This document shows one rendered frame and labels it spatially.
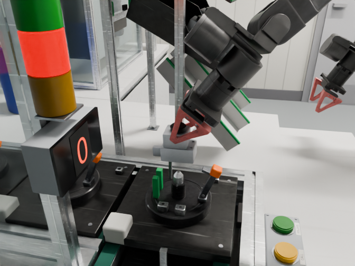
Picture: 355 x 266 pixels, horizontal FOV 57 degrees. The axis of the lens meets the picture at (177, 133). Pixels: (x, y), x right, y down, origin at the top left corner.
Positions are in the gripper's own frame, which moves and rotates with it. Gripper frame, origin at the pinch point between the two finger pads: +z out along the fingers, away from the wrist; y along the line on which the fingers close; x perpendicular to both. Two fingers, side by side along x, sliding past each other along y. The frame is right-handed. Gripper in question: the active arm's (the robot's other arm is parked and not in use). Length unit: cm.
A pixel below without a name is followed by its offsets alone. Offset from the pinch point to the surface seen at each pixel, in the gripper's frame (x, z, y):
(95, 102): -25, 53, -72
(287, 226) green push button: 27.8, -0.3, 2.9
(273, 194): 34.9, 8.3, -21.0
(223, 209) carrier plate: 18.0, 7.4, 0.3
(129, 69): -25, 54, -120
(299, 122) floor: 126, 46, -253
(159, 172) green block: 2.9, 10.5, -0.7
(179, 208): 9.3, 9.7, 5.7
